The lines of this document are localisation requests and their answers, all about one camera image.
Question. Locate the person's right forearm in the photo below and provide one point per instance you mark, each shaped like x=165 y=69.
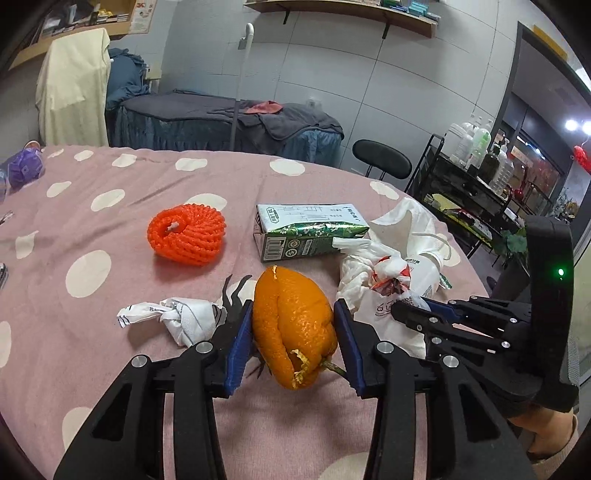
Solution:
x=549 y=429

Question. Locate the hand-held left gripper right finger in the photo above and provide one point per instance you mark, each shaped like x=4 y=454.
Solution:
x=348 y=350

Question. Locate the red cloth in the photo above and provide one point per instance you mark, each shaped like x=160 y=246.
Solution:
x=263 y=108

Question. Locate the glass entrance door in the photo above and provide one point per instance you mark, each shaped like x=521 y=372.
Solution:
x=540 y=170

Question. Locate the blue clothing heap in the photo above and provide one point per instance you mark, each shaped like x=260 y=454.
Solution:
x=127 y=76

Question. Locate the white jug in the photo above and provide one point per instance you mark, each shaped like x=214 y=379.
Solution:
x=461 y=143

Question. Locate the row of boxes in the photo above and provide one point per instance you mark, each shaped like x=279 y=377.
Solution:
x=413 y=7

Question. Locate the grey blanket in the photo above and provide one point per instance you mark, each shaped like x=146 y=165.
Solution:
x=295 y=122

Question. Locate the white plastic bottle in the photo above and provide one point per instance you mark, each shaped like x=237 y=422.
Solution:
x=422 y=277

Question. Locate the orange foam fruit net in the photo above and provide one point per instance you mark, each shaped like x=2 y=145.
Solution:
x=184 y=237

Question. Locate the black metal cart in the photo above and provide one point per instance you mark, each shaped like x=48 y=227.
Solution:
x=471 y=194

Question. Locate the yellow flat tray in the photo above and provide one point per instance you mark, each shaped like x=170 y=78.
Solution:
x=448 y=203

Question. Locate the wooden wall shelf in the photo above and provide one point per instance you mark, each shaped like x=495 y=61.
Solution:
x=337 y=14

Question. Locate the green leafy plant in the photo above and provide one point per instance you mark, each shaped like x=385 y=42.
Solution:
x=510 y=242

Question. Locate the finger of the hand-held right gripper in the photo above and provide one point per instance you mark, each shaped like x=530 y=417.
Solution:
x=466 y=348
x=441 y=310

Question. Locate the pale green bottle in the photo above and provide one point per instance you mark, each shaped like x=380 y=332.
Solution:
x=480 y=143

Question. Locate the green white milk carton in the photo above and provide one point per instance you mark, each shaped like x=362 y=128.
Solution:
x=300 y=217

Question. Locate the dark bottle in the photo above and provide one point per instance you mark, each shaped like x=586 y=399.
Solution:
x=490 y=166

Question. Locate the crumpled white paper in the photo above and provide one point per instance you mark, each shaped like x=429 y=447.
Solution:
x=184 y=318

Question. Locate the black round stool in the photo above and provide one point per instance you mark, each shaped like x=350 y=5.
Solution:
x=381 y=157

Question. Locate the red white crumpled wrapper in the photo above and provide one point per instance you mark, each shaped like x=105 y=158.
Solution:
x=390 y=277

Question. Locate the cream towel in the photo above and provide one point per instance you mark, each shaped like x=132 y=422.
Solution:
x=74 y=87

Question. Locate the orange peel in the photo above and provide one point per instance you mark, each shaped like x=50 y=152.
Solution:
x=291 y=318

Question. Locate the purple bag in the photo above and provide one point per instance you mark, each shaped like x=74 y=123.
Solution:
x=23 y=168

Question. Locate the wooden bookshelf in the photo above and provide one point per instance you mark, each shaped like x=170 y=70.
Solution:
x=69 y=27

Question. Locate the white plastic bag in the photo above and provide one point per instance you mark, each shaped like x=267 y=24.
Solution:
x=383 y=318

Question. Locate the white face mask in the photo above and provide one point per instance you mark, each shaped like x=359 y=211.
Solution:
x=406 y=221

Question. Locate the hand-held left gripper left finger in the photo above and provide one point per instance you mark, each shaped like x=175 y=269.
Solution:
x=240 y=350

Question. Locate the red hanging ornament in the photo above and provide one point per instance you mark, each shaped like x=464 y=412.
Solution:
x=584 y=159

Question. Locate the clear plastic bottle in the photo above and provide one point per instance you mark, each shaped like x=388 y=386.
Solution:
x=503 y=168

